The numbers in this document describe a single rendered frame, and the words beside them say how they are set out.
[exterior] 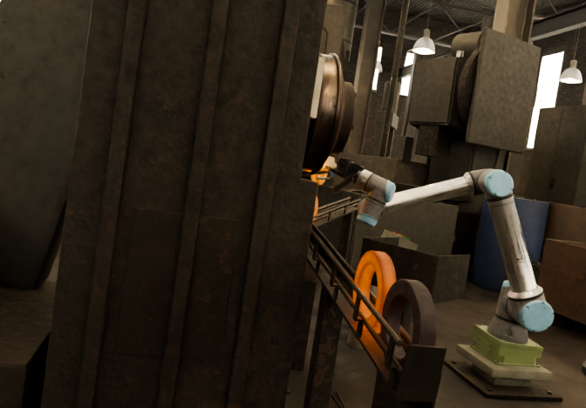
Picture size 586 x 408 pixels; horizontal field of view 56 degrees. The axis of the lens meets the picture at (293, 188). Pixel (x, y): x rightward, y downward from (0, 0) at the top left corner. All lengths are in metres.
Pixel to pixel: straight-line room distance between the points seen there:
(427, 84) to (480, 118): 0.72
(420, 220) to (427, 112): 1.58
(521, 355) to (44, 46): 2.49
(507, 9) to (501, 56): 0.96
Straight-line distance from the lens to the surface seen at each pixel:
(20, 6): 2.46
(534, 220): 5.42
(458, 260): 1.71
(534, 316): 2.68
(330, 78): 1.96
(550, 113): 7.25
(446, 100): 5.69
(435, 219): 4.71
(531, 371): 2.89
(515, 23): 6.77
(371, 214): 2.45
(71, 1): 2.43
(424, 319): 1.04
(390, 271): 1.21
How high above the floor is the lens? 0.93
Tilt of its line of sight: 3 degrees down
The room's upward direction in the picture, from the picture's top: 8 degrees clockwise
